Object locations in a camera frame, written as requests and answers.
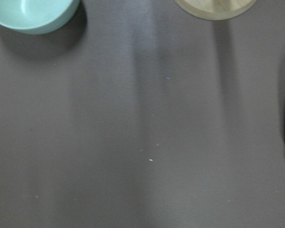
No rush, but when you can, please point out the wooden mug tree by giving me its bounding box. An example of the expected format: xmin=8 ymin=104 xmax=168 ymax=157
xmin=175 ymin=0 xmax=256 ymax=20

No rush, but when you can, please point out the mint green bowl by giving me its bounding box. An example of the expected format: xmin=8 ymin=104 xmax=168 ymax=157
xmin=0 ymin=0 xmax=80 ymax=35

